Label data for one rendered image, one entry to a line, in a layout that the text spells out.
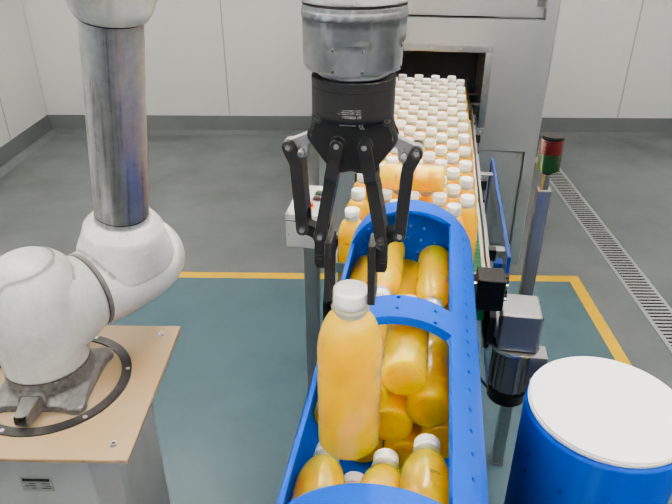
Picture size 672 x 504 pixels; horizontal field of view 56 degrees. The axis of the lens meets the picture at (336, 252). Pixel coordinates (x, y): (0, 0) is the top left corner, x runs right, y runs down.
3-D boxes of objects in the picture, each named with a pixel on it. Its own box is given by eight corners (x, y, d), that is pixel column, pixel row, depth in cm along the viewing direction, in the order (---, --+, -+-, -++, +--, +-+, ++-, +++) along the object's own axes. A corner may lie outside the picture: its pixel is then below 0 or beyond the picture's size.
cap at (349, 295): (343, 316, 65) (343, 301, 64) (326, 298, 68) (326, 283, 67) (375, 306, 67) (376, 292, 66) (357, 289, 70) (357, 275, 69)
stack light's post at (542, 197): (491, 464, 233) (537, 191, 180) (491, 456, 236) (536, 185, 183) (502, 466, 232) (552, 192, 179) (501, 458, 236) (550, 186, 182)
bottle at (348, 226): (343, 271, 179) (343, 206, 170) (367, 276, 177) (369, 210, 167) (334, 284, 173) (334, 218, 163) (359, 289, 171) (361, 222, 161)
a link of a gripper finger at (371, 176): (359, 129, 60) (373, 127, 60) (379, 233, 65) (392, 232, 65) (353, 143, 57) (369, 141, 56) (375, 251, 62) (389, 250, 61)
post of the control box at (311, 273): (309, 481, 226) (302, 234, 178) (312, 472, 230) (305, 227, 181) (320, 482, 226) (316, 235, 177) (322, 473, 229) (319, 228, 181)
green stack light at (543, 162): (537, 172, 176) (540, 155, 173) (534, 164, 181) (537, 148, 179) (561, 173, 175) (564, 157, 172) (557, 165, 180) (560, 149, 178)
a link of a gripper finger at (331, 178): (346, 142, 57) (331, 139, 57) (322, 247, 63) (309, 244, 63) (352, 129, 60) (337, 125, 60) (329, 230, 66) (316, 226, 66)
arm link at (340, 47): (405, 11, 48) (401, 89, 51) (411, -4, 56) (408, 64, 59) (289, 8, 50) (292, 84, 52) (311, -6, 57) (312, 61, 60)
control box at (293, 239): (286, 246, 171) (284, 212, 166) (301, 215, 189) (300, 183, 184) (322, 249, 170) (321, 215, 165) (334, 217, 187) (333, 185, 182)
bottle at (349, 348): (335, 471, 73) (335, 328, 63) (308, 430, 78) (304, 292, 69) (390, 449, 76) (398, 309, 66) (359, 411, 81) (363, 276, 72)
